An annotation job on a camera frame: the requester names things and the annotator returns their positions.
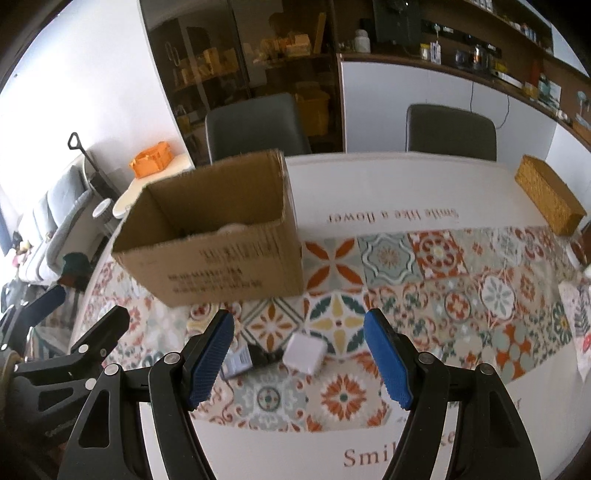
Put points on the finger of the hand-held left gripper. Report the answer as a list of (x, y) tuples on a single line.
[(39, 302), (87, 334)]

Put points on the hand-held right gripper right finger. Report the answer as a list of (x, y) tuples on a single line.
[(388, 360)]

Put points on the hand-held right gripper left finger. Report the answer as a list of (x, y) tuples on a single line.
[(210, 355)]

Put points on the blue grey small box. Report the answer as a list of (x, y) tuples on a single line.
[(238, 363)]

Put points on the black power adapter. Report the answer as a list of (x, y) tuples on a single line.
[(264, 355)]

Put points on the white cube charger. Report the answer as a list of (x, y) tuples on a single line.
[(304, 353)]

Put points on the brown cardboard box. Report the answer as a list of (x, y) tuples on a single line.
[(231, 272)]

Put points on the grey sofa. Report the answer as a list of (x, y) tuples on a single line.
[(51, 217)]

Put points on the patterned floral tablecloth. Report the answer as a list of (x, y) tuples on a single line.
[(415, 277)]

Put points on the white round object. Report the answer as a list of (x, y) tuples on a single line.
[(231, 228)]

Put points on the black upright vacuum cleaner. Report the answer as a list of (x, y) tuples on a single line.
[(97, 180)]

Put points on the cream small table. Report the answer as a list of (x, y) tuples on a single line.
[(134, 194)]

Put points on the orange plastic crate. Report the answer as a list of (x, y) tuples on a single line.
[(151, 159)]

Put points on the printed white bag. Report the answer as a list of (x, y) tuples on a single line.
[(579, 318)]

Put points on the brown white jar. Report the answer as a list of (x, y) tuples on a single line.
[(581, 249)]

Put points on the woven yellow tissue box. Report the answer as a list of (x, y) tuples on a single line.
[(549, 196)]

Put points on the grey dining chair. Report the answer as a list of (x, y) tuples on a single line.
[(256, 127), (450, 134)]

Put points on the yellow plastic crate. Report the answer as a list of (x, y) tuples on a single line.
[(313, 113)]

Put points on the white sideboard cabinet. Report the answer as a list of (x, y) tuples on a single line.
[(415, 87)]

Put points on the dark glass cabinet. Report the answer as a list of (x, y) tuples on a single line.
[(244, 69)]

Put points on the white blue carton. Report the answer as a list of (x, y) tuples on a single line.
[(435, 52)]

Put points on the glass kettle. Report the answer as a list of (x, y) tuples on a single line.
[(480, 56)]

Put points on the white plastic bottle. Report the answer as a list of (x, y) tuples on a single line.
[(362, 40)]

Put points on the black water dispenser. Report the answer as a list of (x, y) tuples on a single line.
[(397, 21)]

